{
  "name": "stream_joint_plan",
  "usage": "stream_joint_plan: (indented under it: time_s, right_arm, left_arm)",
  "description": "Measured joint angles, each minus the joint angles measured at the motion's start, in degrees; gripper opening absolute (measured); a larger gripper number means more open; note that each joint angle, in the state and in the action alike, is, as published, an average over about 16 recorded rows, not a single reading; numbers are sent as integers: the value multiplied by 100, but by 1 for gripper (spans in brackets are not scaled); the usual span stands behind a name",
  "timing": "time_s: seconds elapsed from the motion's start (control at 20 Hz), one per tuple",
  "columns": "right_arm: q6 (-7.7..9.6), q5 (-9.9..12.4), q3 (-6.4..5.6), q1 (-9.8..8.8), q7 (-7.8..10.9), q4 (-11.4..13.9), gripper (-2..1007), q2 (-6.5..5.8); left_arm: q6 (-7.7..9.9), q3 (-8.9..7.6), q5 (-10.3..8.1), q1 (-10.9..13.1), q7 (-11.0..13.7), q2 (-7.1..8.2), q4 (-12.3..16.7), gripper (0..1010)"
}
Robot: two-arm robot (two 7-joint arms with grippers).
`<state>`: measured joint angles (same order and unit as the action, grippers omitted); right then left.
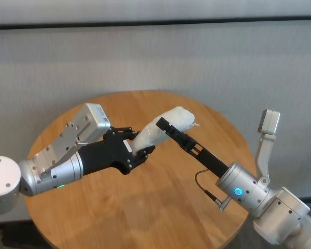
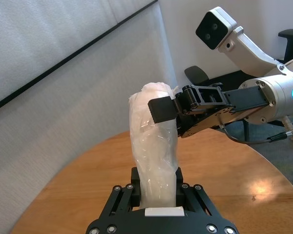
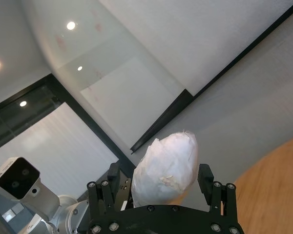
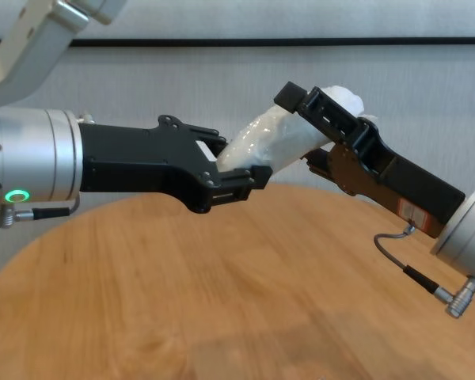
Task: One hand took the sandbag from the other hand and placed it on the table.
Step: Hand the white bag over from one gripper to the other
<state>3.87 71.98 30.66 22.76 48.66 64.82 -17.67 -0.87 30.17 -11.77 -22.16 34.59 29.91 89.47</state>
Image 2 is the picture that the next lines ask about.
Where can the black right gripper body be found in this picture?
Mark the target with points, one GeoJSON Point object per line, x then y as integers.
{"type": "Point", "coordinates": [246, 98]}

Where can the black wall trim strip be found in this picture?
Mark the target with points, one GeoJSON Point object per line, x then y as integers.
{"type": "Point", "coordinates": [63, 61]}

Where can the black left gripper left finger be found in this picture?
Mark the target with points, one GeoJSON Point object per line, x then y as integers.
{"type": "Point", "coordinates": [135, 192]}

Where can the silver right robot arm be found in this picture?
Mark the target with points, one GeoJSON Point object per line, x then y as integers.
{"type": "Point", "coordinates": [283, 97]}

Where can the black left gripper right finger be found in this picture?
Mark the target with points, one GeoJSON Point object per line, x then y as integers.
{"type": "Point", "coordinates": [180, 192]}

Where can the white plastic-wrapped sandbag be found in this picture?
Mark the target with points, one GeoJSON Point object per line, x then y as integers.
{"type": "Point", "coordinates": [153, 151]}

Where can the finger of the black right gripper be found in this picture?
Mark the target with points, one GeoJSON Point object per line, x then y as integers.
{"type": "Point", "coordinates": [161, 109]}
{"type": "Point", "coordinates": [190, 126]}

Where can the black office chair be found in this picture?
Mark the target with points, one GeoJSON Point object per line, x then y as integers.
{"type": "Point", "coordinates": [196, 74]}

